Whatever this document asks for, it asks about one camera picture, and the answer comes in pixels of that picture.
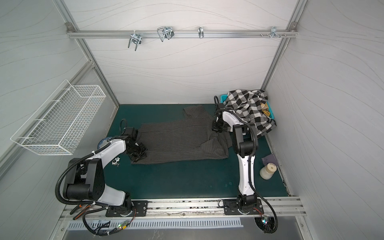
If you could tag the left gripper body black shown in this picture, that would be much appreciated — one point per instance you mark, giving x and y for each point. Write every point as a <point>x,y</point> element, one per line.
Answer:
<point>138,151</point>

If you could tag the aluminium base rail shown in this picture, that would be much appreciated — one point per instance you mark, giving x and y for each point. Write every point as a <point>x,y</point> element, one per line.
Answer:
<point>213,207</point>

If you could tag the metal double hook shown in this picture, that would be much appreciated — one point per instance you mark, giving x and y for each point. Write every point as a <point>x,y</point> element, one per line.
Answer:
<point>165,32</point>

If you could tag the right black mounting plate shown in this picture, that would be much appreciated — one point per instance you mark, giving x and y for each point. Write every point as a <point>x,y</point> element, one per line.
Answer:
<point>238,207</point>

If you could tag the metal bracket with bolts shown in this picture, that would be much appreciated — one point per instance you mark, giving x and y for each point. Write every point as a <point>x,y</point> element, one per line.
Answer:
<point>273,34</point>

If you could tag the blue white ceramic bowl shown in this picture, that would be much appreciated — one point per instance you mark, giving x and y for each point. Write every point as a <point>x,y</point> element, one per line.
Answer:
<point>104,143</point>

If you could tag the small metal clamp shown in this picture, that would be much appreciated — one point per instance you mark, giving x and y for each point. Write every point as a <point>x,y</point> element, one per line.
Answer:
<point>116,161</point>

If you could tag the horizontal aluminium rail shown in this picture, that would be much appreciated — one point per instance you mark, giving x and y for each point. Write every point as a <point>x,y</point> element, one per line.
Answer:
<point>179,34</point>

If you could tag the dark grey pinstripe shirt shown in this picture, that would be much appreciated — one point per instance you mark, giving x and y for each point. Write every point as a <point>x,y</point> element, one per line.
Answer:
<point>189,139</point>

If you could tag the yellow patterned cloth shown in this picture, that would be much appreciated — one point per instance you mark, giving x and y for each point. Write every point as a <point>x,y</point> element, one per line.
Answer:
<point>266,110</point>

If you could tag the black round fan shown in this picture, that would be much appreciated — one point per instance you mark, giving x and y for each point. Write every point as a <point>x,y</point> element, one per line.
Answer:
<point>266,224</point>

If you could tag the small metal ring hook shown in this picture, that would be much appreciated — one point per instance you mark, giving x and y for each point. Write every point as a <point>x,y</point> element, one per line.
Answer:
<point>201,32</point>

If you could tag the white wire basket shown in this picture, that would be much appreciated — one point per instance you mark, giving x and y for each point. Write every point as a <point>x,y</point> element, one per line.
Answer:
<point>58,125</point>

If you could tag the orange black pliers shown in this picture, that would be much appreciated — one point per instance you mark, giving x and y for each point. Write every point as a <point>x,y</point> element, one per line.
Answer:
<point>80,209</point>

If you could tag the black white checked shirt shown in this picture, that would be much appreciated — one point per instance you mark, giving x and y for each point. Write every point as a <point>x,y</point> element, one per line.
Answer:
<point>247,105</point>

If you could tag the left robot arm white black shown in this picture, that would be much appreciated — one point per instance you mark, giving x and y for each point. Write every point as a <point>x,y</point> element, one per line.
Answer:
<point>83,182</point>

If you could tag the black mounting plate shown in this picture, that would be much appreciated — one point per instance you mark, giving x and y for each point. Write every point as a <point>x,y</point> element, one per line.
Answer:
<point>238,207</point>
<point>133,208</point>

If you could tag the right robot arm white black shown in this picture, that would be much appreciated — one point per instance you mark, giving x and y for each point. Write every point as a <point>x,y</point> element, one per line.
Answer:
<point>245,145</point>

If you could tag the teal plastic basket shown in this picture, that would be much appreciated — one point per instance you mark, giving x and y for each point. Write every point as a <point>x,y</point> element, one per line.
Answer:
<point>223,98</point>

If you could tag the white slotted cable duct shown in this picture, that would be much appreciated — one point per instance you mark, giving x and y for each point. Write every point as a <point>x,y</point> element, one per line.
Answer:
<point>149,224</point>

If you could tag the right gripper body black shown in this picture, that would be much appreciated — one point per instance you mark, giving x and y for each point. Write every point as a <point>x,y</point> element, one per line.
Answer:
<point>217,124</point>

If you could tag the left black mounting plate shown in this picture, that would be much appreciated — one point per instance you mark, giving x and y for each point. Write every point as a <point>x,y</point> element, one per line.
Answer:
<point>133,208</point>

